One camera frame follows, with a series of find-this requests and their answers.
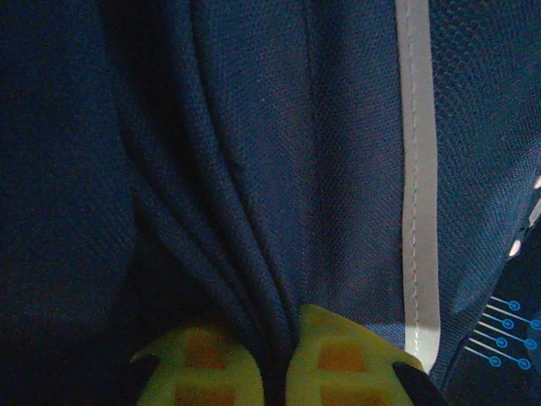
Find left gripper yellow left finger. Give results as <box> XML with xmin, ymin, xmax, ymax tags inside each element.
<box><xmin>129</xmin><ymin>325</ymin><xmax>266</xmax><ymax>406</ymax></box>

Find navy blue backpack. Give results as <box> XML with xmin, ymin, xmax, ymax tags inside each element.
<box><xmin>0</xmin><ymin>0</ymin><xmax>541</xmax><ymax>406</ymax></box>

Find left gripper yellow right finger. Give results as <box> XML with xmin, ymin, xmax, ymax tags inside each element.
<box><xmin>287</xmin><ymin>304</ymin><xmax>449</xmax><ymax>406</ymax></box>

